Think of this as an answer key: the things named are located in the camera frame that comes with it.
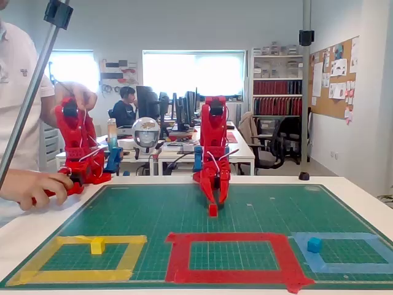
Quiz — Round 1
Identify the green cutting mat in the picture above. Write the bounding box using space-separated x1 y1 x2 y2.
0 183 393 290

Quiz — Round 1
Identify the white bookshelf with binders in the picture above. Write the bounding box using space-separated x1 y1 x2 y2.
251 45 305 124

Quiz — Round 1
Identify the slanted metal pole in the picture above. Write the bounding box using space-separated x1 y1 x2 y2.
0 0 71 190

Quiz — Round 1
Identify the black office chair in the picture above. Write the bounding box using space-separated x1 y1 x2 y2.
250 116 303 176

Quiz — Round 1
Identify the yellow tape square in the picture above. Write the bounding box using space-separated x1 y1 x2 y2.
5 235 148 287

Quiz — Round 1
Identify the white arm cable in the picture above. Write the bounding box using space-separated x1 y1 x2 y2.
206 149 240 181

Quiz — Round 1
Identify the operator right hand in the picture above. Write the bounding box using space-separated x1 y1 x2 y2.
0 168 75 211

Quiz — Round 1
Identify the vertical metal pole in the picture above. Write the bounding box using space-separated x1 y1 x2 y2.
301 0 312 163

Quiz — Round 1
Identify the white helmet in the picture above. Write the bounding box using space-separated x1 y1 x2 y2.
131 117 161 154

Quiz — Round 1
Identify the operator left hand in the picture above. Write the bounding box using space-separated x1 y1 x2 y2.
55 82 98 111

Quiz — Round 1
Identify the black pole clamp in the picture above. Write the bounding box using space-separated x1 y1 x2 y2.
298 29 316 47
43 0 74 31

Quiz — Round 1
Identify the blue tape square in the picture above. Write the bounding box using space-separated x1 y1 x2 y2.
288 232 393 274

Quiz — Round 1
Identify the blue cube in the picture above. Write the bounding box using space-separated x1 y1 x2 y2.
307 237 323 254

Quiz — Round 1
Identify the operator torso white shirt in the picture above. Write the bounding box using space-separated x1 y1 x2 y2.
0 18 56 228

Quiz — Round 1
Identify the seated person dark shirt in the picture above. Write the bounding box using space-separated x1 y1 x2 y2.
111 86 139 128

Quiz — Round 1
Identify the red tape square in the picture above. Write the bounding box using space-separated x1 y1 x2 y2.
165 232 316 294

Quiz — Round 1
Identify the black computer monitor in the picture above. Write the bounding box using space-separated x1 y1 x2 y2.
183 90 198 126
136 85 161 122

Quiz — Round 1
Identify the wall tool rack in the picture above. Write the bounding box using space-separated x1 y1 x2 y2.
99 58 139 93

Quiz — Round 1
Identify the blue table clamp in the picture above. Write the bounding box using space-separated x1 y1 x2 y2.
104 146 124 173
193 145 204 173

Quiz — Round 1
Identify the cork pin board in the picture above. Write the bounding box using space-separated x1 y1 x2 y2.
308 36 360 121

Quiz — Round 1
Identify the white office desk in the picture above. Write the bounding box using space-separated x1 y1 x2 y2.
158 121 256 176
55 135 160 176

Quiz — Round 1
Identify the yellow die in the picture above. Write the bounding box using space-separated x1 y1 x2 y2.
90 237 106 255

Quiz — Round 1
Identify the drink bottle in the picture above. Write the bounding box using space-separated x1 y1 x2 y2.
107 118 119 148

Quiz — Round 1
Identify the operator left forearm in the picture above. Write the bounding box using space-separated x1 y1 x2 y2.
39 87 64 127

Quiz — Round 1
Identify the bright window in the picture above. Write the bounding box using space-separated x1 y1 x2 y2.
142 50 247 101
45 50 95 93

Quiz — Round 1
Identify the red leader arm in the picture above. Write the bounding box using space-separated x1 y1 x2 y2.
30 97 112 206

